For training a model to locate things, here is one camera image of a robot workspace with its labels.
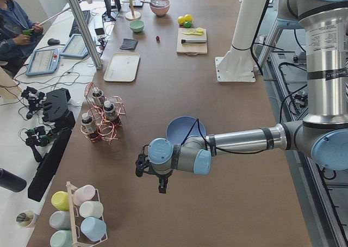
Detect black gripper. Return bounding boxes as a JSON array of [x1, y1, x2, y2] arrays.
[[135, 145, 172, 194]]

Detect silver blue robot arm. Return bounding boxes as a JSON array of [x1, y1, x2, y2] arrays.
[[135, 0, 347, 193]]

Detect light blue plate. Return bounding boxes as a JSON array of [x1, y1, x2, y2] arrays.
[[165, 116, 207, 145]]

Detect white cup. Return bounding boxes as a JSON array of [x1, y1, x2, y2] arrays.
[[79, 201, 104, 219]]

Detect pink cup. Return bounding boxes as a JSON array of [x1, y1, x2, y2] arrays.
[[73, 184, 95, 206]]

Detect light blue cup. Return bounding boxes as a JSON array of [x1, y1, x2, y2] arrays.
[[80, 217, 107, 242]]

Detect dark bottle centre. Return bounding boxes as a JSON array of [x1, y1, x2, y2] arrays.
[[103, 100, 117, 121]]

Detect dark bottle white label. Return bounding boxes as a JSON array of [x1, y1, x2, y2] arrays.
[[82, 113, 97, 133]]

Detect yellow cup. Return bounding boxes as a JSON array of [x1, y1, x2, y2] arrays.
[[51, 191, 69, 211]]

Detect dark bottle back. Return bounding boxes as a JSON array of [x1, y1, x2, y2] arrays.
[[92, 87, 104, 106]]

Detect grey cup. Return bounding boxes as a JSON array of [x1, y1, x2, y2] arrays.
[[49, 211, 71, 230]]

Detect mint green cup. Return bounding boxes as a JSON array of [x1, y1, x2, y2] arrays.
[[49, 230, 73, 247]]

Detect cream rabbit tray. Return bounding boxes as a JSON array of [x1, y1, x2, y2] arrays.
[[103, 52, 140, 83]]

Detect wooden cutting board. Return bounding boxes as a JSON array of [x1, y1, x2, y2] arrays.
[[176, 28, 208, 55]]

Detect dark grey cloth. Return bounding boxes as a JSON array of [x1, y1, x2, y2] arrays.
[[120, 38, 138, 50]]

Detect paper cup with utensils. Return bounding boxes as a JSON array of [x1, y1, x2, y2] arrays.
[[16, 210, 39, 228]]

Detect sliced lemon pieces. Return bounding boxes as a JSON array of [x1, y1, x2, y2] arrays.
[[182, 28, 204, 35]]

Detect black bottle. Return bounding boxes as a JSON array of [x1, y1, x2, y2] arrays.
[[0, 168, 27, 193]]

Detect green bowl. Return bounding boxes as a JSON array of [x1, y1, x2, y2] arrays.
[[129, 20, 145, 33]]

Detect green lime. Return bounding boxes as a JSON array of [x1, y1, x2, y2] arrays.
[[183, 21, 192, 28]]

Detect blue teach pendant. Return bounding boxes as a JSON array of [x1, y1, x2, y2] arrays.
[[60, 34, 88, 59], [26, 48, 60, 76]]

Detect yellow lemon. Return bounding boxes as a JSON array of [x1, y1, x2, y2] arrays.
[[177, 16, 186, 25], [184, 14, 193, 22]]

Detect wooden mug tree stand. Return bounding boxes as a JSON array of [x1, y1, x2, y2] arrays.
[[125, 0, 141, 21]]

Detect black keyboard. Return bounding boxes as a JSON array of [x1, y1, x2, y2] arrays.
[[69, 10, 91, 38]]

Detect pink bowl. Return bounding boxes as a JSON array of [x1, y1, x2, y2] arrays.
[[150, 0, 170, 16]]

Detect black computer mouse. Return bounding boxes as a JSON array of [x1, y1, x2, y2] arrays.
[[47, 38, 60, 46]]

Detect seated person blue jacket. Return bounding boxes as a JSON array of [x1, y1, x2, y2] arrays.
[[1, 0, 44, 61]]

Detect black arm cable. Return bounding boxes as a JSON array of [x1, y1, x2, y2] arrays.
[[181, 118, 274, 153]]

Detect copper wire bottle basket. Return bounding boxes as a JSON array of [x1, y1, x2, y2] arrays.
[[80, 82, 126, 144]]

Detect white wire cup rack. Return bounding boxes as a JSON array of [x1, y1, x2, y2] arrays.
[[66, 181, 108, 247]]

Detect black gripper mount bracket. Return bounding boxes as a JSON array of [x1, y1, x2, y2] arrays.
[[42, 88, 76, 129]]

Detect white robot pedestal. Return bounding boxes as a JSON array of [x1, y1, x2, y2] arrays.
[[215, 0, 269, 82]]

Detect black handled knife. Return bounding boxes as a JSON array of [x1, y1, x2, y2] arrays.
[[181, 39, 207, 44]]

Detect aluminium frame post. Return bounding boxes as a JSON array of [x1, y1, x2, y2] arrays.
[[67, 0, 102, 70]]

